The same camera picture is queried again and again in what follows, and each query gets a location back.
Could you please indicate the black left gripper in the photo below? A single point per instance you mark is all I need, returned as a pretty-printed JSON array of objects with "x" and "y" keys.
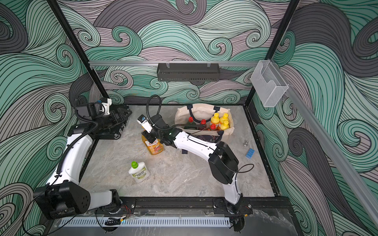
[{"x": 121, "y": 119}]

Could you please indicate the large orange soap bottle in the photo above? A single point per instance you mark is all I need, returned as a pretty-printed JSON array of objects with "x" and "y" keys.
[{"x": 155, "y": 147}]

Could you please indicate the cream canvas shopping bag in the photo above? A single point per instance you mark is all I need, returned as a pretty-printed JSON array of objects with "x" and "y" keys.
[{"x": 207, "y": 122}]

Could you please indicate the dark green bottle red cap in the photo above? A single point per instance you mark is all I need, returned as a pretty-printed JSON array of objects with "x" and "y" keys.
[{"x": 191, "y": 124}]

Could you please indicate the orange bottle yellow cap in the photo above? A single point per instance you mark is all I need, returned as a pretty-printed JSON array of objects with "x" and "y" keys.
[
  {"x": 224, "y": 125},
  {"x": 224, "y": 118},
  {"x": 215, "y": 119}
]

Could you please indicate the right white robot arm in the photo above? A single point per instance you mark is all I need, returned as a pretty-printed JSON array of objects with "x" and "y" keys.
[{"x": 222, "y": 161}]

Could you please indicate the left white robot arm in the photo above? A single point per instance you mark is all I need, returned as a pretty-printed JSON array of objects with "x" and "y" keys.
[{"x": 62, "y": 196}]

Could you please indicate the white bottle green cap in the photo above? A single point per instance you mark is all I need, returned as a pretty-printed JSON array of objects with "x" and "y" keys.
[{"x": 139, "y": 171}]

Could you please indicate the blue toy building brick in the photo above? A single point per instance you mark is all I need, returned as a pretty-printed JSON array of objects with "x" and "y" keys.
[{"x": 250, "y": 153}]

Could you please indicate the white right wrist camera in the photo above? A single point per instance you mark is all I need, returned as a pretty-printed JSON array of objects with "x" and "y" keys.
[{"x": 144, "y": 122}]

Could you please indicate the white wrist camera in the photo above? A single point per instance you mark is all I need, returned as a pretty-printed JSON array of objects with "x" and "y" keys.
[
  {"x": 105, "y": 105},
  {"x": 144, "y": 122}
]

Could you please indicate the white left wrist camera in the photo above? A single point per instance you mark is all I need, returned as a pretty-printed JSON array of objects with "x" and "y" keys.
[{"x": 105, "y": 105}]

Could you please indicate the aluminium wall rail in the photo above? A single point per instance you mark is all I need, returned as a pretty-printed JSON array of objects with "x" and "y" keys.
[{"x": 168, "y": 63}]

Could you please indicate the white slotted cable duct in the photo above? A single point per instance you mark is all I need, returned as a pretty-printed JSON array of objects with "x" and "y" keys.
[{"x": 150, "y": 222}]

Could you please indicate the clear plastic wall bin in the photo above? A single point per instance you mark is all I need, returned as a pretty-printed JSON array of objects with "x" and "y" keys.
[{"x": 269, "y": 83}]

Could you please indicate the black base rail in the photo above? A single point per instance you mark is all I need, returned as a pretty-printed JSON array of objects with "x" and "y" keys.
[{"x": 216, "y": 205}]

